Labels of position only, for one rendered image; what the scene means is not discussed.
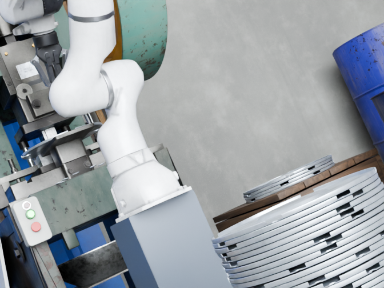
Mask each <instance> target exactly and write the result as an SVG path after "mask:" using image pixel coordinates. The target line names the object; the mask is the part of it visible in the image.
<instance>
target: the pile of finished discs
mask: <svg viewBox="0 0 384 288"><path fill-rule="evenodd" d="M334 165H335V163H334V161H333V160H332V155H327V156H325V157H323V158H320V159H318V160H316V161H313V162H310V163H308V164H306V165H304V166H301V167H299V168H297V169H295V170H292V171H290V172H288V173H287V174H284V175H282V176H278V177H276V178H274V179H272V180H270V181H267V182H265V183H263V184H261V185H259V186H257V187H254V188H252V189H250V190H248V191H246V192H244V193H243V194H244V196H243V197H244V198H245V200H246V202H247V203H251V202H254V201H257V200H259V199H262V198H264V197H267V196H269V195H272V194H274V193H276V192H279V191H281V190H283V189H286V188H288V187H290V186H292V185H295V184H297V183H299V182H302V181H304V180H306V179H308V178H310V177H312V176H315V175H316V174H319V173H321V172H323V171H325V170H327V169H329V168H331V167H333V166H334Z"/></svg>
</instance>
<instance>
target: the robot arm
mask: <svg viewBox="0 0 384 288"><path fill-rule="evenodd" d="M62 4H63V0H0V15H1V17H2V18H3V20H4V21H6V22H8V23H10V24H12V25H16V24H19V23H22V24H21V25H19V26H17V27H16V28H14V29H13V34H14V35H23V34H28V33H29V34H34V35H33V37H32V39H33V42H34V46H35V57H34V58H33V59H31V60H30V63H31V64H32V65H33V66H35V68H36V70H37V72H38V74H39V76H40V77H41V79H42V81H43V83H44V84H45V86H47V87H50V91H49V99H50V102H51V105H52V108H53V109H54V110H55V111H56V112H57V113H58V114H59V115H60V116H62V117H65V118H66V117H76V116H80V115H84V114H87V113H91V112H94V111H97V110H100V109H105V112H106V114H107V121H106V122H105V123H104V124H103V125H102V127H101V128H100V130H99V131H98V135H97V142H98V144H99V147H100V149H101V152H102V154H103V157H104V159H105V161H106V164H107V169H108V171H109V174H110V176H111V178H112V179H113V185H112V188H111V192H112V195H113V198H114V200H115V204H116V206H117V209H118V212H119V218H117V219H116V220H115V221H116V223H118V222H120V221H122V220H124V219H126V218H128V217H131V216H133V215H136V214H138V213H140V212H142V211H145V210H147V209H149V208H151V207H154V206H156V205H158V204H160V203H163V202H165V201H168V200H170V199H172V198H174V197H177V196H179V195H181V194H183V193H186V192H188V191H190V190H192V188H191V186H190V187H187V186H186V185H185V186H183V187H184V188H183V187H182V186H180V185H179V183H178V181H177V180H178V179H179V177H178V174H177V172H176V171H174V172H172V171H171V170H169V169H168V168H166V167H164V166H163V165H161V164H160V163H159V162H158V161H157V160H156V158H155V156H154V155H153V153H152V152H151V150H150V148H148V147H147V144H146V142H145V139H144V137H143V134H142V132H141V129H140V126H139V123H138V119H137V101H138V97H139V95H140V93H141V91H142V89H143V86H144V84H145V83H144V76H143V71H142V70H141V68H140V67H139V66H138V64H137V63H136V62H135V61H133V60H129V59H124V60H116V61H110V62H106V63H103V61H104V59H105V58H106V57H107V56H108V55H109V54H110V53H111V52H112V50H113V48H114V47H115V45H116V37H115V20H114V15H115V12H114V3H113V0H67V8H68V17H69V34H70V49H69V50H66V49H63V48H62V46H61V45H60V44H59V40H58V36H57V32H56V31H54V28H56V27H57V25H59V23H58V22H56V21H55V17H54V14H55V13H57V12H59V10H60V8H61V7H62ZM23 22H24V23H23ZM61 53H62V68H63V69H62V71H61V67H60V64H59V56H60V54H61ZM38 59H40V60H41V61H42V62H44V64H45V66H46V70H47V74H48V77H49V80H48V78H47V76H46V74H45V72H44V71H43V69H42V67H41V66H40V64H39V60H38ZM52 63H53V65H54V69H55V73H56V76H57V77H56V78H55V76H54V72H53V68H52Z"/></svg>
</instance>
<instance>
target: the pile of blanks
mask: <svg viewBox="0 0 384 288"><path fill-rule="evenodd" d="M212 245H213V247H214V248H215V249H214V250H215V252H216V253H217V254H218V256H219V257H220V258H221V259H222V263H221V264H222V266H223V267H224V270H225V272H226V273H227V276H228V280H229V282H230V283H231V285H232V287H233V288H384V184H383V182H381V180H380V178H379V177H378V173H375V174H374V175H373V176H372V177H370V178H369V179H367V180H365V181H363V182H361V183H360V184H358V185H356V186H354V187H352V188H350V189H348V190H346V191H344V192H342V193H340V194H338V195H336V196H334V197H332V198H329V199H327V200H325V201H323V202H321V203H319V204H317V205H314V206H312V207H310V208H308V209H306V210H303V211H301V212H298V213H296V214H294V215H292V216H289V217H287V218H285V219H282V220H280V221H277V222H274V223H272V224H270V225H268V226H265V227H263V228H261V229H258V230H256V231H252V232H250V233H248V234H245V235H242V236H240V237H236V238H234V239H231V240H228V241H224V242H221V243H213V244H212Z"/></svg>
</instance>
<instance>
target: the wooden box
mask: <svg viewBox="0 0 384 288"><path fill-rule="evenodd" d="M376 154H378V151H377V148H374V149H371V150H369V151H366V152H364V153H361V154H358V155H356V156H353V157H351V158H348V159H346V160H343V161H340V162H338V163H335V165H334V166H333V167H331V168H329V169H327V170H325V171H323V172H321V173H319V174H316V175H315V176H312V177H310V178H308V179H306V180H304V181H302V182H299V183H297V184H295V185H292V186H290V187H288V188H286V189H283V190H281V191H279V192H276V193H274V194H272V195H269V196H267V197H264V198H262V199H259V200H257V201H254V202H251V203H247V202H246V203H244V204H242V205H240V206H237V207H235V208H233V209H231V210H229V211H227V212H225V213H223V214H220V215H218V216H216V217H214V218H213V220H214V223H217V222H220V221H221V222H220V223H218V224H216V227H217V230H218V232H219V233H220V232H222V231H224V230H226V229H227V228H229V227H231V226H233V225H235V224H237V223H239V222H241V221H243V220H245V219H247V218H249V217H252V216H254V215H256V214H258V213H260V212H262V211H264V210H266V209H269V208H271V207H273V206H275V205H277V204H279V203H282V202H284V201H286V200H288V199H291V198H293V197H296V196H298V195H301V197H302V196H304V195H307V194H310V193H313V192H314V190H313V189H314V188H316V187H319V186H322V185H324V184H326V183H329V182H331V181H334V180H336V179H339V178H342V177H344V176H347V175H349V174H352V173H355V172H358V171H361V170H364V169H368V168H371V167H375V168H376V170H377V173H378V177H379V178H380V180H381V182H383V184H384V164H383V162H382V160H381V158H380V156H379V155H376ZM374 155H376V156H374ZM372 156H374V157H372ZM370 157H371V158H370ZM223 220H224V221H223Z"/></svg>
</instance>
